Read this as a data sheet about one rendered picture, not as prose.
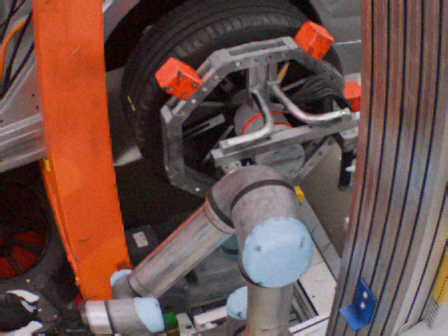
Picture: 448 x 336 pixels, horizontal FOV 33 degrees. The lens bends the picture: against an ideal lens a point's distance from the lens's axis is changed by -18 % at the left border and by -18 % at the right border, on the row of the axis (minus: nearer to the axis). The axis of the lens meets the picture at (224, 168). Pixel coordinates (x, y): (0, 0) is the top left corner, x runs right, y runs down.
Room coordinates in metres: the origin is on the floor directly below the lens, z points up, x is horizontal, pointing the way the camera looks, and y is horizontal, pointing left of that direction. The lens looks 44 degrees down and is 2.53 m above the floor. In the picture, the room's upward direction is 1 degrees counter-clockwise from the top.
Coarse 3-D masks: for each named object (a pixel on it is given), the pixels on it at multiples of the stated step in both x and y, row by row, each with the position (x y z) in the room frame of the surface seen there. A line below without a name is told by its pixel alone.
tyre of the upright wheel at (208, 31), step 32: (192, 0) 2.13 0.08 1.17; (224, 0) 2.10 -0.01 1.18; (256, 0) 2.12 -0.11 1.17; (160, 32) 2.04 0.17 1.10; (192, 32) 1.97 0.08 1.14; (224, 32) 1.94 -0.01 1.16; (256, 32) 1.97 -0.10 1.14; (288, 32) 2.01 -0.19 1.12; (128, 64) 2.05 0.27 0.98; (160, 64) 1.92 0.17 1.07; (192, 64) 1.91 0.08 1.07; (128, 96) 1.98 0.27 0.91; (160, 96) 1.87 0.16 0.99; (160, 128) 1.87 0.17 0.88; (160, 160) 1.87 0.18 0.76
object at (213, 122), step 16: (288, 64) 2.26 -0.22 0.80; (224, 80) 1.97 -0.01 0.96; (240, 80) 2.01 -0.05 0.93; (288, 80) 2.05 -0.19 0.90; (304, 80) 2.05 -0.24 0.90; (224, 96) 1.97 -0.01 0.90; (272, 96) 2.01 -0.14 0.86; (224, 112) 1.96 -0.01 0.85; (288, 112) 2.03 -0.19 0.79; (320, 112) 2.05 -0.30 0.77; (192, 128) 1.93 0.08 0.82; (208, 128) 1.94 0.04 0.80; (224, 128) 1.97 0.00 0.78; (192, 144) 2.04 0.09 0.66; (208, 144) 2.07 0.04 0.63; (192, 160) 1.94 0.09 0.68; (208, 160) 1.99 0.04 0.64; (240, 160) 1.98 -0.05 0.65; (208, 176) 1.92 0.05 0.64
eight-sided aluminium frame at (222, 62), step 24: (240, 48) 1.91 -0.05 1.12; (264, 48) 1.94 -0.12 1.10; (288, 48) 1.92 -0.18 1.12; (216, 72) 1.84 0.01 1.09; (336, 72) 1.99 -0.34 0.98; (192, 96) 1.82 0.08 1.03; (168, 120) 1.80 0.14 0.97; (168, 144) 1.79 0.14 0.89; (312, 144) 1.99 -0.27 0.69; (168, 168) 1.81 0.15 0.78; (312, 168) 1.95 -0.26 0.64; (192, 192) 1.81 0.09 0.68
